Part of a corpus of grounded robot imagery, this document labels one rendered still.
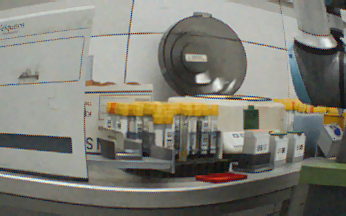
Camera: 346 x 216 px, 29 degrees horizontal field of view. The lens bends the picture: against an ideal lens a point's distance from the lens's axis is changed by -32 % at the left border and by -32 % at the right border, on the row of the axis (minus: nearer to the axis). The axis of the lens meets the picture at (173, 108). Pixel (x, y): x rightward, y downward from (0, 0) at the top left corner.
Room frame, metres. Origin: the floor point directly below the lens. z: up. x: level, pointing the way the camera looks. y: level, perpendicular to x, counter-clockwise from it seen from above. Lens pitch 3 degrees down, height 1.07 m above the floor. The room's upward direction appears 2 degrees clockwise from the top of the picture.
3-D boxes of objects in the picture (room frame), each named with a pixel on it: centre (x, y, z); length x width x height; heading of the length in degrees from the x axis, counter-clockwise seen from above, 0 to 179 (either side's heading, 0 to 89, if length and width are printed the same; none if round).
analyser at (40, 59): (1.39, 0.31, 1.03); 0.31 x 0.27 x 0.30; 121
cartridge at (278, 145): (1.64, -0.21, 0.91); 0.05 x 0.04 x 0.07; 31
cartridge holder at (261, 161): (1.59, -0.16, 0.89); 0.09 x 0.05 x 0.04; 29
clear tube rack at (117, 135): (1.68, 0.02, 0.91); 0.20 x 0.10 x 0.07; 121
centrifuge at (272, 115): (1.93, -0.13, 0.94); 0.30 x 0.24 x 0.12; 22
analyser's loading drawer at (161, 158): (1.41, 0.10, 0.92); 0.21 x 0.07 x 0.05; 121
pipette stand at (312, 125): (1.75, -0.32, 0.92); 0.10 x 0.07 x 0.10; 123
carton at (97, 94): (1.80, 0.21, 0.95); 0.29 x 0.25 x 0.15; 31
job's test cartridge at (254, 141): (1.59, -0.16, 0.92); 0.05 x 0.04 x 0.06; 29
